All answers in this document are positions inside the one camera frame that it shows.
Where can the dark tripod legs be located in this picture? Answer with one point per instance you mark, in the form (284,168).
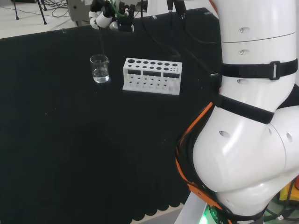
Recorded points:
(42,14)

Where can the yellow stop button box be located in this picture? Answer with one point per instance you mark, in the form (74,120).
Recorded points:
(286,193)

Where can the white test tube rack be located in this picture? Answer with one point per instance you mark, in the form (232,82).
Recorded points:
(151,87)

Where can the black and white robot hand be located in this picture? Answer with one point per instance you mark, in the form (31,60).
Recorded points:
(126,25)

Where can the clear glass beaker with water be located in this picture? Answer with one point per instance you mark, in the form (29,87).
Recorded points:
(100,72)

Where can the clear glass rod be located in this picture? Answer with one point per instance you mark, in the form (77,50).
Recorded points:
(102,42)

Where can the grey metal cabinet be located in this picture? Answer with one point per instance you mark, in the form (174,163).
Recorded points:
(78,9)

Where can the black bench cloth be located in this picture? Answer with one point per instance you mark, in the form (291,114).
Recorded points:
(70,140)

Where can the grey tape strip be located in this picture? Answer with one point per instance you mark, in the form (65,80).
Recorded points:
(207,13)

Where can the small clear cloth clip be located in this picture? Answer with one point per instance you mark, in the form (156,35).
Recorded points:
(63,30)

